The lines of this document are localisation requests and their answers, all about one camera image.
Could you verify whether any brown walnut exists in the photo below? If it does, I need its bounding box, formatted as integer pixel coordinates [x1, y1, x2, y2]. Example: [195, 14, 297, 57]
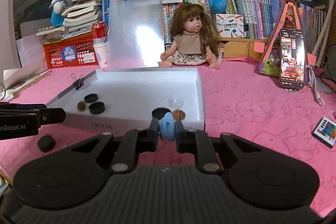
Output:
[172, 109, 186, 120]
[77, 101, 87, 111]

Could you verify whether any black round cap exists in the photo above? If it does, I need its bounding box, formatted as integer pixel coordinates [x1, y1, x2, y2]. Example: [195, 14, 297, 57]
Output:
[88, 101, 105, 115]
[151, 107, 171, 120]
[38, 135, 56, 152]
[84, 93, 98, 103]

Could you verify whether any open book at left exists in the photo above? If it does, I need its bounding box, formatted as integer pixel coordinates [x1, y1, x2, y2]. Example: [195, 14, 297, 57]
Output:
[1, 61, 48, 101]

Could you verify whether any clear plastic cup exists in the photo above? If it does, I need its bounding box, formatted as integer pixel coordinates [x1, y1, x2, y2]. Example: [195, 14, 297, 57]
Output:
[167, 97, 184, 110]

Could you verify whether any white cardboard box tray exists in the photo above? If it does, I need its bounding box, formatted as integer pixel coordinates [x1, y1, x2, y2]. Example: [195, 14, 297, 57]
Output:
[47, 68, 205, 135]

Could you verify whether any pink bunny towel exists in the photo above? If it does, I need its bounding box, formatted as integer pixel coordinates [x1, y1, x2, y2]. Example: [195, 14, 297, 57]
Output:
[1, 60, 335, 217]

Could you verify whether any black binder clip on box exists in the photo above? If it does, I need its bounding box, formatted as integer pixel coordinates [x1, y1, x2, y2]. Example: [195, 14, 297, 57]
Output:
[71, 73, 84, 90]

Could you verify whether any red plastic basket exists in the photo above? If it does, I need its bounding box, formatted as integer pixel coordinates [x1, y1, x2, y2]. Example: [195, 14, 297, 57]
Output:
[42, 32, 98, 69]

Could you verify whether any long-haired doll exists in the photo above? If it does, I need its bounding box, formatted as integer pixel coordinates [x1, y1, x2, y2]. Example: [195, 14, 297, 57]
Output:
[158, 3, 221, 69]

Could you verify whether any wooden drawer box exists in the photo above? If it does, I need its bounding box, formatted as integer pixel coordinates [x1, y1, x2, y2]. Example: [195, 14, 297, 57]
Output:
[219, 38, 268, 59]

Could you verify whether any white paper cup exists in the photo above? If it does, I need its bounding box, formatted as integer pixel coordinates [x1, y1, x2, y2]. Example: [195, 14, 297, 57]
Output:
[93, 43, 108, 68]

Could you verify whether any pink triangular phone stand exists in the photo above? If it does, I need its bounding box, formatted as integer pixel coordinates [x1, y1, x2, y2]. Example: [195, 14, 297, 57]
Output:
[257, 0, 314, 78]

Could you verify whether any translucent clipboard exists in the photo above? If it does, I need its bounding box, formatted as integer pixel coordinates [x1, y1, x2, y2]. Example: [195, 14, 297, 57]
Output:
[108, 0, 165, 69]

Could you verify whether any blue plush toy left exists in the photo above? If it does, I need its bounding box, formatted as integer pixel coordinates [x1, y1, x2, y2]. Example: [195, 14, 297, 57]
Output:
[49, 0, 72, 27]

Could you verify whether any red soda can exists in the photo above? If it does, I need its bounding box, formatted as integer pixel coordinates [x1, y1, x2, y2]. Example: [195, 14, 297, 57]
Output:
[92, 22, 108, 44]

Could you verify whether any stack of books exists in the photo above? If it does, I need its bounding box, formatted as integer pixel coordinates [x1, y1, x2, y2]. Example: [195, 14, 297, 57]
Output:
[37, 0, 103, 39]

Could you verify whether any colourful small box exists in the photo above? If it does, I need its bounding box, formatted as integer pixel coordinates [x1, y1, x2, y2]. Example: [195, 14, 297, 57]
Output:
[214, 14, 245, 38]

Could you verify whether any colourful remote control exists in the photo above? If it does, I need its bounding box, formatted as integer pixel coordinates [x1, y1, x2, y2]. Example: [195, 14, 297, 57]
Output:
[312, 117, 336, 148]

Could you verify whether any smartphone with lit screen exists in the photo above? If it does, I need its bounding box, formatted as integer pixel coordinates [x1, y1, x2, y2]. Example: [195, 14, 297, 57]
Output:
[280, 28, 306, 90]

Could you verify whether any white charging cable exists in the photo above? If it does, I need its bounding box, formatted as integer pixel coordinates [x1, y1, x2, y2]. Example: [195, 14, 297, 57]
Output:
[305, 65, 325, 106]

